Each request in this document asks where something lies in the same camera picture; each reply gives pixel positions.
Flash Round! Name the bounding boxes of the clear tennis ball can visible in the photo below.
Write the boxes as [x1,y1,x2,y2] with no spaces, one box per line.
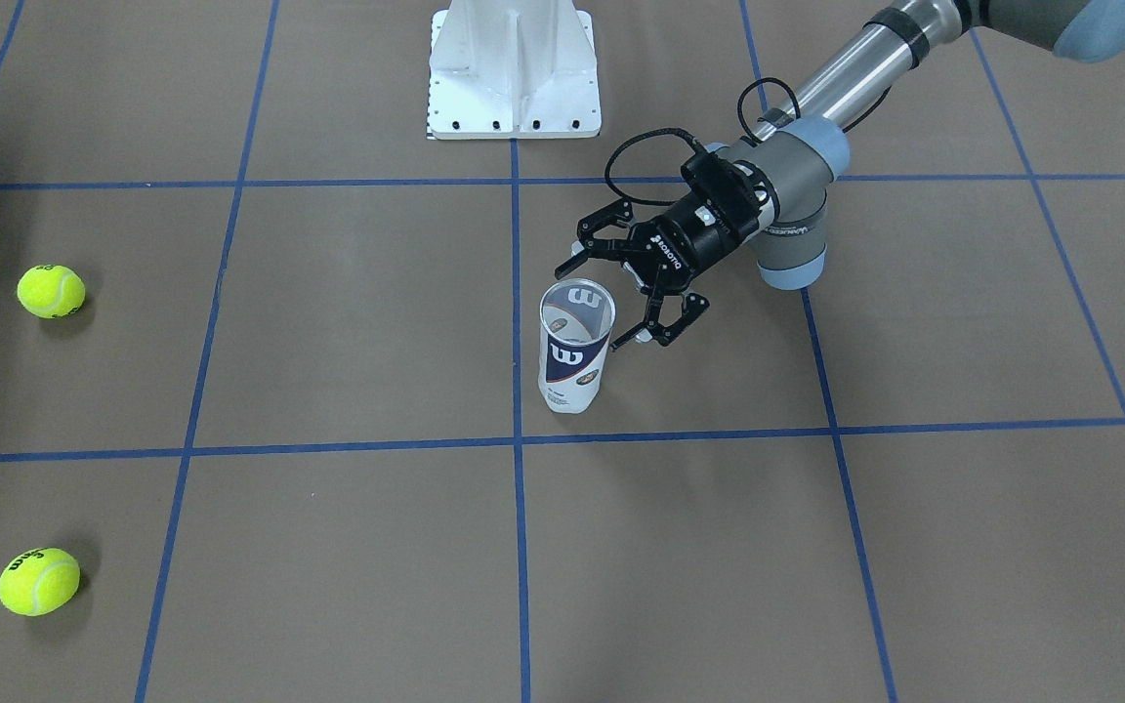
[537,277,617,414]

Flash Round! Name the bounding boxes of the tennis ball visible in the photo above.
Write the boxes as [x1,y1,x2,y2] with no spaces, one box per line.
[15,264,88,319]
[0,548,81,618]

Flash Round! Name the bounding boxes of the far black camera cable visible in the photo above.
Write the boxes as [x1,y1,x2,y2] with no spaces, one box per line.
[604,76,896,206]

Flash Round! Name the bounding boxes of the white pedestal column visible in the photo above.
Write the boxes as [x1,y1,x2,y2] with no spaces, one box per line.
[426,1,603,139]

